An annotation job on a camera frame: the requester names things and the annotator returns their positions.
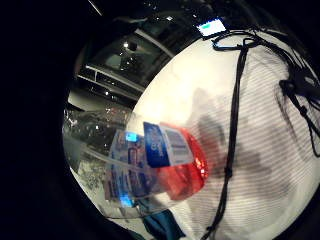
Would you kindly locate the clear bottle with red liquid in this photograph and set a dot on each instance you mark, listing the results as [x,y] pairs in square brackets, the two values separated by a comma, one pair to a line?
[160,146]

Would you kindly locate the teal blue cloth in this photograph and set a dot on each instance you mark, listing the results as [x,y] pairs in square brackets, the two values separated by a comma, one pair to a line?
[164,224]

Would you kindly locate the lit screen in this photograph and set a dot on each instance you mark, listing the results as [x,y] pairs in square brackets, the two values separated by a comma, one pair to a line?
[211,27]

